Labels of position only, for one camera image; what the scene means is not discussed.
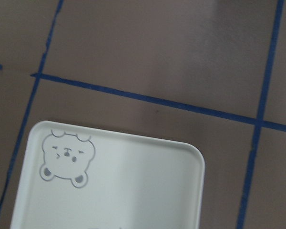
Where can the cream bear print tray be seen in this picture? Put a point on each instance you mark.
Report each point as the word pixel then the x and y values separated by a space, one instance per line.
pixel 75 177

